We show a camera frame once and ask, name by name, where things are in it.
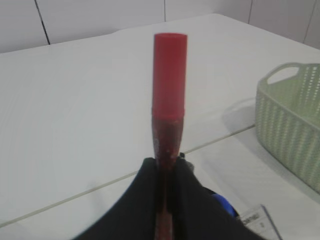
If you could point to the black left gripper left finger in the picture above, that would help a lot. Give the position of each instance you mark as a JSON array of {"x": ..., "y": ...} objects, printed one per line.
[{"x": 133, "y": 216}]

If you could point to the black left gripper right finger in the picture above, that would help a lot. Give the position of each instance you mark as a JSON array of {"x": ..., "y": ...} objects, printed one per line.
[{"x": 196, "y": 214}]

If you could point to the clear plastic ruler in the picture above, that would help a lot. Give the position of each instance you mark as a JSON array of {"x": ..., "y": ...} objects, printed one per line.
[{"x": 258, "y": 220}]

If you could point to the red glitter pen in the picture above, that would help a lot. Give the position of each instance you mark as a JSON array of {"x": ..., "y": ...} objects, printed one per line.
[{"x": 167, "y": 119}]

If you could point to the green plastic woven basket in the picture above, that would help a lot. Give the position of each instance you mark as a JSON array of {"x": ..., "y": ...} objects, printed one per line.
[{"x": 287, "y": 118}]

